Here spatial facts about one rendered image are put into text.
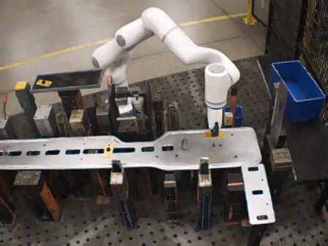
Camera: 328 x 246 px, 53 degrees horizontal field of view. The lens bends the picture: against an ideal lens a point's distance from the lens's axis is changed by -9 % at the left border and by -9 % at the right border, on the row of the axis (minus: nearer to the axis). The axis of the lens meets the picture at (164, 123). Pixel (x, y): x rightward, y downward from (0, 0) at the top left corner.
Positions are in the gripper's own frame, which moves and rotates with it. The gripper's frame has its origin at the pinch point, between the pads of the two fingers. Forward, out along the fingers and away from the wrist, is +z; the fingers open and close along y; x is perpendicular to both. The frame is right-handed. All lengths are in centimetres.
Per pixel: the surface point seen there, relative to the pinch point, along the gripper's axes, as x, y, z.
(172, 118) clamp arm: -17.8, -14.5, 5.4
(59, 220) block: -76, 19, 39
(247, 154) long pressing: 14.0, 6.4, 9.6
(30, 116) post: -96, -31, 14
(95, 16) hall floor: -126, -345, 110
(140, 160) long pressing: -31.8, 6.5, 9.7
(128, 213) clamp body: -39, 22, 28
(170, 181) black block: -19.1, 17.4, 10.7
